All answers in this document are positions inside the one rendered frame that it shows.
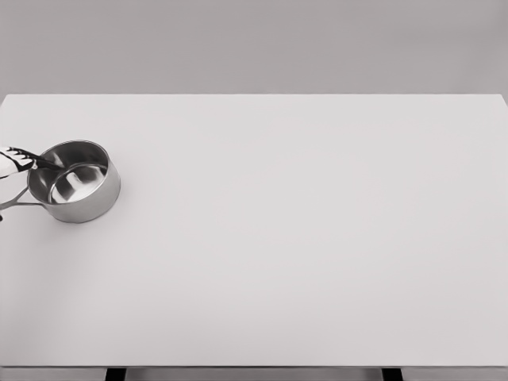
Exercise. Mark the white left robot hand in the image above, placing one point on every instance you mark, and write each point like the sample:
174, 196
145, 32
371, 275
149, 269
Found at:
10, 162

